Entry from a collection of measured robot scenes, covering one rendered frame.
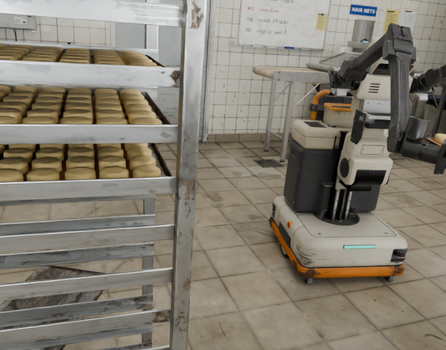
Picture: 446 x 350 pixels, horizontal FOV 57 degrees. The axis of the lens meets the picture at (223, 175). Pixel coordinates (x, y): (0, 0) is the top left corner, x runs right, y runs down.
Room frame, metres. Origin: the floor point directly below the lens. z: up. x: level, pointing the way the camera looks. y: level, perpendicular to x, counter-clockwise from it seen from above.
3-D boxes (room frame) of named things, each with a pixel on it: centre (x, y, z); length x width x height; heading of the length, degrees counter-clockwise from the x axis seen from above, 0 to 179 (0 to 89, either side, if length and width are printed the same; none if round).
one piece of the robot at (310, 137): (2.41, -0.69, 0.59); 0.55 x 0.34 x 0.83; 101
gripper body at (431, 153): (1.24, -0.64, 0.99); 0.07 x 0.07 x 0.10; 56
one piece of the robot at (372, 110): (2.03, -0.76, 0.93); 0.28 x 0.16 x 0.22; 101
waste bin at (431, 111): (5.58, -2.89, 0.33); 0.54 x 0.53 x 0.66; 21
